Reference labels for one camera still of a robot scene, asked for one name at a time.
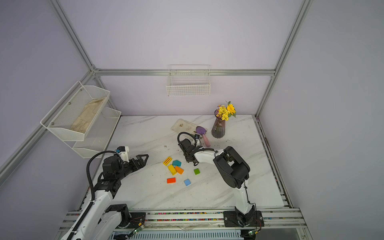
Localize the white mesh upper shelf basket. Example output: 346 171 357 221
40 82 110 142

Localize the white mesh shelf basket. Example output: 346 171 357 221
40 82 110 142
73 107 121 159

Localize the purple glass vase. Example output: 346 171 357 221
211 110 226 139

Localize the beige dirty cloth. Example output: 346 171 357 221
171 119 197 136

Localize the beige glove in basket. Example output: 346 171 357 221
70 97 105 134

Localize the orange wood block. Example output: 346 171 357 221
174 166 184 175

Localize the yellow wood block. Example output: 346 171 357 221
168 165 178 176

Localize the yellow red striped block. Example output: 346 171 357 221
163 157 173 166

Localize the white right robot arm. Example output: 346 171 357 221
178 139 257 227

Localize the white wire wall basket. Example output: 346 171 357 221
166 65 211 97

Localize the yellow flower bouquet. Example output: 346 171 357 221
215 101 237 121

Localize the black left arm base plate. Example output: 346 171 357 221
118 212 147 229

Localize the teal wood block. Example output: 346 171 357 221
172 160 182 167

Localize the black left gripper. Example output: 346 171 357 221
115 154 148 181

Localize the light blue wood block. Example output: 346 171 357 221
184 179 191 186

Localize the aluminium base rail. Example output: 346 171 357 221
59 206 308 233

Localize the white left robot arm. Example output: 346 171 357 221
62 146 149 240

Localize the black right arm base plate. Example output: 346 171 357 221
223 210 265 228

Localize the red orange flat block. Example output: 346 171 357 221
167 178 176 184

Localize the white mesh lower shelf basket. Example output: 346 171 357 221
73 107 121 159

